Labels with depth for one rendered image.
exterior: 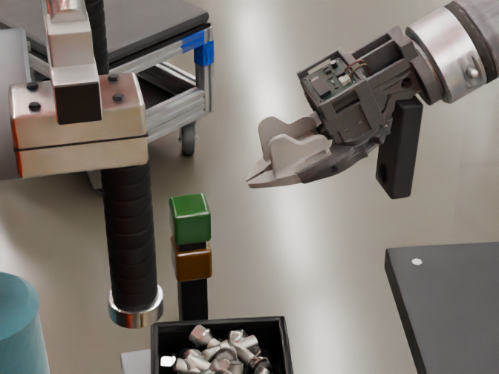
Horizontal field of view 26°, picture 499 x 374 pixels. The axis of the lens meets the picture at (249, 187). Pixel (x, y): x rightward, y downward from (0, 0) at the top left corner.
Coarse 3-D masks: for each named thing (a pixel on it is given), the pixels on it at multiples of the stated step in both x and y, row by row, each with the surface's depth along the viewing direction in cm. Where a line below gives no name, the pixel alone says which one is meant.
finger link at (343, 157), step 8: (336, 144) 109; (336, 152) 108; (344, 152) 107; (352, 152) 107; (360, 152) 107; (320, 160) 108; (328, 160) 108; (336, 160) 107; (344, 160) 107; (352, 160) 107; (304, 168) 108; (312, 168) 108; (320, 168) 108; (328, 168) 107; (336, 168) 108; (344, 168) 108; (304, 176) 108; (312, 176) 108; (320, 176) 108; (328, 176) 108
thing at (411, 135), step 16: (416, 96) 110; (400, 112) 109; (416, 112) 109; (400, 128) 109; (416, 128) 110; (384, 144) 114; (400, 144) 110; (416, 144) 111; (384, 160) 114; (400, 160) 111; (384, 176) 114; (400, 176) 113; (400, 192) 114
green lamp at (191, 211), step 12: (180, 204) 113; (192, 204) 113; (204, 204) 113; (180, 216) 111; (192, 216) 112; (204, 216) 112; (180, 228) 112; (192, 228) 112; (204, 228) 113; (180, 240) 113; (192, 240) 113; (204, 240) 114
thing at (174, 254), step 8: (176, 248) 115; (208, 248) 115; (176, 256) 114; (184, 256) 114; (192, 256) 114; (200, 256) 115; (208, 256) 115; (176, 264) 115; (184, 264) 115; (192, 264) 115; (200, 264) 115; (208, 264) 116; (176, 272) 116; (184, 272) 115; (192, 272) 116; (200, 272) 116; (208, 272) 116; (184, 280) 116
